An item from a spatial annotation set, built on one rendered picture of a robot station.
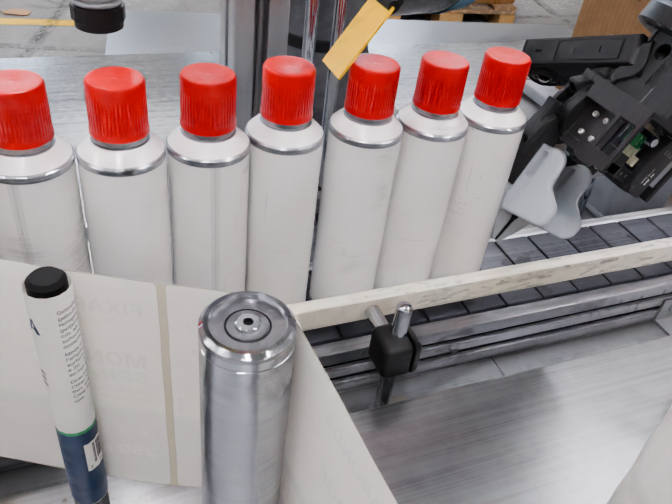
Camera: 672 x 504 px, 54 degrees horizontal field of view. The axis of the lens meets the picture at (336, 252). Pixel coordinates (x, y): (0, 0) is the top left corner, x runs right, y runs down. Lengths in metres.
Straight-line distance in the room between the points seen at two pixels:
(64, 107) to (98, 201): 0.54
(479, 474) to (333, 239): 0.19
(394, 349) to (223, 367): 0.23
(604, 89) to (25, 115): 0.39
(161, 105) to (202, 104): 0.55
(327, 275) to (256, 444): 0.25
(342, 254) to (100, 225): 0.17
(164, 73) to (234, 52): 0.50
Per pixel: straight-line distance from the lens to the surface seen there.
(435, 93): 0.46
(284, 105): 0.42
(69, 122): 0.91
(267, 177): 0.43
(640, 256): 0.66
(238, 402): 0.26
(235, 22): 0.53
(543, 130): 0.54
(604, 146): 0.53
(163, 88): 0.99
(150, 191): 0.41
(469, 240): 0.54
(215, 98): 0.39
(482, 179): 0.51
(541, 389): 0.53
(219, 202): 0.42
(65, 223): 0.42
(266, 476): 0.31
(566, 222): 0.57
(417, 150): 0.47
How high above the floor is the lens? 1.25
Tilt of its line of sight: 38 degrees down
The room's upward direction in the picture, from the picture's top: 8 degrees clockwise
